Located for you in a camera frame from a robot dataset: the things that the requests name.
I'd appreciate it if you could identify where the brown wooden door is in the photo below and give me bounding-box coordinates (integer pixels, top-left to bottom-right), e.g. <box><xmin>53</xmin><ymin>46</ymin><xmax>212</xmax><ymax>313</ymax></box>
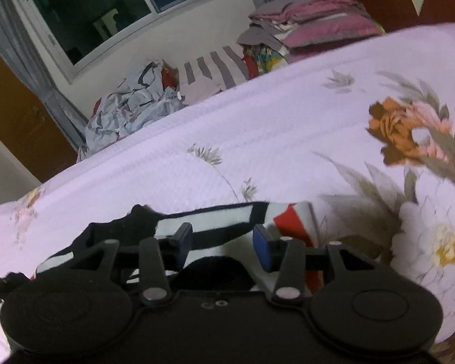
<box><xmin>0</xmin><ymin>38</ymin><xmax>78</xmax><ymax>184</ymax></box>

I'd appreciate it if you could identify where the colourful printed cloth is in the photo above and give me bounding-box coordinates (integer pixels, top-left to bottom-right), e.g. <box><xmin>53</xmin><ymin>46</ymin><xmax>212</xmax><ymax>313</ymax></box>
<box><xmin>241</xmin><ymin>42</ymin><xmax>292</xmax><ymax>80</ymax></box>

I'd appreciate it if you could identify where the stack of pink folded bedding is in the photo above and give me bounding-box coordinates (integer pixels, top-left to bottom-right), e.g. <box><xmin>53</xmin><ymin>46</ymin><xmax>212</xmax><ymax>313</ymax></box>
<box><xmin>237</xmin><ymin>0</ymin><xmax>387</xmax><ymax>63</ymax></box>

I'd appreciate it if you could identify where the sliding glass window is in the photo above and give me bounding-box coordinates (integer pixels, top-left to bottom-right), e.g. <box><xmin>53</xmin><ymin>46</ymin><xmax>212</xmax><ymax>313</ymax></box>
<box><xmin>11</xmin><ymin>0</ymin><xmax>251</xmax><ymax>84</ymax></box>

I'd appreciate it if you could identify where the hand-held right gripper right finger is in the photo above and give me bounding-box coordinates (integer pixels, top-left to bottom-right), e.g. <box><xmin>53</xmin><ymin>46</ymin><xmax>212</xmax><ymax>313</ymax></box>
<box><xmin>252</xmin><ymin>224</ymin><xmax>373</xmax><ymax>306</ymax></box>

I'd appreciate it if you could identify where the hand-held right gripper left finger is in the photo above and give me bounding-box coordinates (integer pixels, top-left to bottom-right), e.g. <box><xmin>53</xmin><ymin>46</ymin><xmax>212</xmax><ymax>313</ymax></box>
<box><xmin>70</xmin><ymin>223</ymin><xmax>194</xmax><ymax>307</ymax></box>

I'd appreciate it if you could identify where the red cloth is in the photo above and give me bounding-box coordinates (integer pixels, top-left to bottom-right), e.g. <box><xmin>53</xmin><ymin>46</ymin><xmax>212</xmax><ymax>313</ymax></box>
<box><xmin>161</xmin><ymin>68</ymin><xmax>179</xmax><ymax>89</ymax></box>

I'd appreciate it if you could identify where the crumpled grey cloth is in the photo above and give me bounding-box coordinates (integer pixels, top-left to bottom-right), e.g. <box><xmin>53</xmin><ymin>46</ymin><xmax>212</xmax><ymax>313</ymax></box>
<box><xmin>78</xmin><ymin>59</ymin><xmax>186</xmax><ymax>160</ymax></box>

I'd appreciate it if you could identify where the pink floral bed sheet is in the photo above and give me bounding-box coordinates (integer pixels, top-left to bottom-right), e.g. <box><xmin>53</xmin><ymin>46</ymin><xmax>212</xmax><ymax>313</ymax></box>
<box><xmin>0</xmin><ymin>23</ymin><xmax>455</xmax><ymax>364</ymax></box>

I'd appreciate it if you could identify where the striped knit sweater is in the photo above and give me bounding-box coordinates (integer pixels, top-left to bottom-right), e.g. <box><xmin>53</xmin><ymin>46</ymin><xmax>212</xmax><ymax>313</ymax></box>
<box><xmin>0</xmin><ymin>201</ymin><xmax>327</xmax><ymax>304</ymax></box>

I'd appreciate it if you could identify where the grey striped cloth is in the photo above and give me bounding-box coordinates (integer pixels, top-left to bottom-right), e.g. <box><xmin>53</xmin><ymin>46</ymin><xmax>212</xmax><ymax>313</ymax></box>
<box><xmin>178</xmin><ymin>45</ymin><xmax>251</xmax><ymax>105</ymax></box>

